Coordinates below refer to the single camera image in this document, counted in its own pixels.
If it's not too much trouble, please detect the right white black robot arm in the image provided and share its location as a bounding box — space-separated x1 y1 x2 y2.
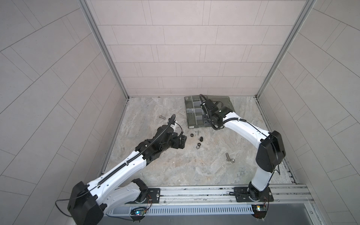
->
199 94 286 202

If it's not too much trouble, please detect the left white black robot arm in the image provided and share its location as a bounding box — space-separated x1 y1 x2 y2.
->
65 114 187 225

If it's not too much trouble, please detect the grey compartment organizer box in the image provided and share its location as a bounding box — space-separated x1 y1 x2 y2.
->
184 95 235 129

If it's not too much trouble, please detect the aluminium mounting rail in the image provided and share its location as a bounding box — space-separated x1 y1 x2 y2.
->
119 184 314 209

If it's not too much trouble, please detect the left circuit board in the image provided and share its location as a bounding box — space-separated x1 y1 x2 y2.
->
130 207 147 217

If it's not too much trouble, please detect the right circuit board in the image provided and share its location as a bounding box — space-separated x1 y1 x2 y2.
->
251 205 268 219

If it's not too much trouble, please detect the circuit board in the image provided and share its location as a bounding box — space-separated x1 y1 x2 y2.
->
251 205 268 219
130 207 147 217

